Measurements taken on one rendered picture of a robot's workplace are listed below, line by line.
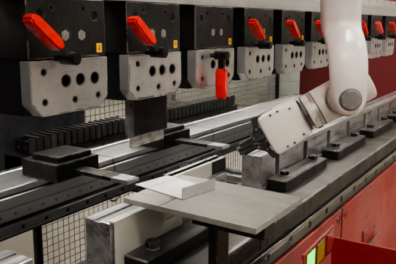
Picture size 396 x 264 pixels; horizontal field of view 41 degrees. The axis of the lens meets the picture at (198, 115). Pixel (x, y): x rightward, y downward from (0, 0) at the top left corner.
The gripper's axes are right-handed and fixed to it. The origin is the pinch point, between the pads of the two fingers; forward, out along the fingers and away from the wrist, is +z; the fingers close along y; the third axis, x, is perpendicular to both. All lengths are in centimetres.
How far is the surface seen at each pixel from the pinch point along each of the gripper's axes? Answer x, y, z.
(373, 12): -89, 3, -61
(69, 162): 16.2, 18.6, 31.9
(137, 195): 30.5, 8.3, 18.7
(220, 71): 14.2, 19.1, -4.4
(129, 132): 27.5, 18.5, 14.7
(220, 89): 14.2, 15.9, -2.4
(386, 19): -106, -4, -68
